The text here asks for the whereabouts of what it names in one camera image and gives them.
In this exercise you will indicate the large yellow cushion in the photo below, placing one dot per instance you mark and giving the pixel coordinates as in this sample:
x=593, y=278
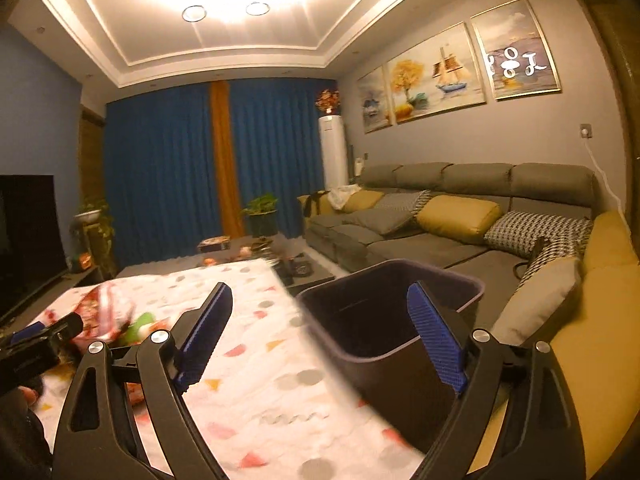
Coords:
x=457, y=219

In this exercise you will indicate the large sailboat painting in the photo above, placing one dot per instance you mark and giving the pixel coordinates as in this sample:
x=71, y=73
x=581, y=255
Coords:
x=435, y=75

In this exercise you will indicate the dark coffee table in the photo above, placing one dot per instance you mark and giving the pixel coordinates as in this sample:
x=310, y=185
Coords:
x=320, y=275

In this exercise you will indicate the wide houndstooth cushion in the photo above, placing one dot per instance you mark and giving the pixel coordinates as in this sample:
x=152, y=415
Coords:
x=540, y=230

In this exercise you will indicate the wooden window blind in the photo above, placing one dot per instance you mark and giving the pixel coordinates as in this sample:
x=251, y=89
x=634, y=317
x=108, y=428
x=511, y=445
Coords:
x=91, y=160

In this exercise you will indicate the small yellow cushion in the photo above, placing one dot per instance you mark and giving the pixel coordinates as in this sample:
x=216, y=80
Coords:
x=362, y=201

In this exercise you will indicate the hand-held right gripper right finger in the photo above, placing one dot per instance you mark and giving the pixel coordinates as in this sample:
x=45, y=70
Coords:
x=437, y=340

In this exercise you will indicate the wooden door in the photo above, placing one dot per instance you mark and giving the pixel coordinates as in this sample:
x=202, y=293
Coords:
x=617, y=85

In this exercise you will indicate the grey sectional sofa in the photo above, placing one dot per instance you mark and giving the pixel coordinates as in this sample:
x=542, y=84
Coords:
x=450, y=260

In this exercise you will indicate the wall socket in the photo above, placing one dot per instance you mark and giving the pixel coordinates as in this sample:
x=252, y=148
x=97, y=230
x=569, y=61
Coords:
x=586, y=131

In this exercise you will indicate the black cloth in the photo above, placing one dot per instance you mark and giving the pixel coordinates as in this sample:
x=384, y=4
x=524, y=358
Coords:
x=312, y=205

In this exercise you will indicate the orange flower ornament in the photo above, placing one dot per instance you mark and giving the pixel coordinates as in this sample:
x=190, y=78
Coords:
x=328, y=101

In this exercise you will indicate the white standing air conditioner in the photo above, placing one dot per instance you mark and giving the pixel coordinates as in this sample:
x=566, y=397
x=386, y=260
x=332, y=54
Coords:
x=334, y=152

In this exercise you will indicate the person's left forearm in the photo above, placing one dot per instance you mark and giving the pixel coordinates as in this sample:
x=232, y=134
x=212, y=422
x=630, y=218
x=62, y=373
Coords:
x=20, y=440

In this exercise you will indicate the white cloth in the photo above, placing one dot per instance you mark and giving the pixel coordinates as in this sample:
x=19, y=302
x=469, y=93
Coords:
x=345, y=196

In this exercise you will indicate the white dotted tablecloth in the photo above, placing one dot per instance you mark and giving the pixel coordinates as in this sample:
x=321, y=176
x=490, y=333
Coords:
x=280, y=360

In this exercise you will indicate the large grey cushion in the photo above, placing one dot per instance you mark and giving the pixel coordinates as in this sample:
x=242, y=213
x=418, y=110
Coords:
x=540, y=300

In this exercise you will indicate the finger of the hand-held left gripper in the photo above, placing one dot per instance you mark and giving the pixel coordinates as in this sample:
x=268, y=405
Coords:
x=27, y=333

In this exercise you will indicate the green plastic item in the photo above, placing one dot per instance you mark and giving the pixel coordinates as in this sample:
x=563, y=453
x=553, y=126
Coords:
x=140, y=327

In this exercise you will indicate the blue curtain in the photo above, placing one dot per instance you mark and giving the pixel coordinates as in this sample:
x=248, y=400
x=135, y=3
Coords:
x=280, y=150
x=160, y=175

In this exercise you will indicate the small patterned cushion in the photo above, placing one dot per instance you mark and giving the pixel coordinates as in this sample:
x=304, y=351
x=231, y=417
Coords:
x=405, y=202

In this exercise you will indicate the red snack wrapper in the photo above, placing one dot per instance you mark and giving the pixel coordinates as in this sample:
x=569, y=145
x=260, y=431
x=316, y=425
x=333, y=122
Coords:
x=100, y=310

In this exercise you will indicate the small orange ornament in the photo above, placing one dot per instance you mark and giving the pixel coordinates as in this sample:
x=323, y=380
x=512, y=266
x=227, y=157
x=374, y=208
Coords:
x=84, y=261

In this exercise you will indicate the flat grey cushion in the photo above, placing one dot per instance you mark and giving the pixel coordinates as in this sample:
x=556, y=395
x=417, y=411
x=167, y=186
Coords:
x=380, y=220

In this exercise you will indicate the dark plastic trash bin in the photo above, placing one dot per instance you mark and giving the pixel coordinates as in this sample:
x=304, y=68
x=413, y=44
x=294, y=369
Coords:
x=360, y=320

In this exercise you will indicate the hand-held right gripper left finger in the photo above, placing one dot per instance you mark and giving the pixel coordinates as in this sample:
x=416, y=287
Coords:
x=197, y=350

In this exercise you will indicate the black television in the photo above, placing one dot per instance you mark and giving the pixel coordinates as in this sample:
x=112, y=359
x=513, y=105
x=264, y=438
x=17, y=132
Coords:
x=27, y=240

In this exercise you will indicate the potted plant on stand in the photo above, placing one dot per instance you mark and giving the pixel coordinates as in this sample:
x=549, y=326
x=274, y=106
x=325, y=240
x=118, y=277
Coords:
x=95, y=220

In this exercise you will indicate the narrow houndstooth cushion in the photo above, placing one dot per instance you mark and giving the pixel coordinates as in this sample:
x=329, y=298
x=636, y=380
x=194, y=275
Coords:
x=555, y=262

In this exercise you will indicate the flat printed box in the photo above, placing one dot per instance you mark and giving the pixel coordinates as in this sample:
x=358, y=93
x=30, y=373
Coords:
x=214, y=245

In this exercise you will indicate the small landscape painting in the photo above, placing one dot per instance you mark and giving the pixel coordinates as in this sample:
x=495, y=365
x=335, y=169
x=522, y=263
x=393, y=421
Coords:
x=374, y=102

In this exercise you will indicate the potted plant in dark pot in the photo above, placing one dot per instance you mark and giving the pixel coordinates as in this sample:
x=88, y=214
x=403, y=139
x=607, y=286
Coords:
x=262, y=215

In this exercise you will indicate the orange curtain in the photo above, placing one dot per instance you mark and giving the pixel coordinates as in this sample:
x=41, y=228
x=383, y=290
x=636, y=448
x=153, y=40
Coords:
x=225, y=160

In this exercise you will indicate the gold framed cloud painting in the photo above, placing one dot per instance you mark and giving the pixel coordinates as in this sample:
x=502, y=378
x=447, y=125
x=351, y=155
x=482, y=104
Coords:
x=515, y=47

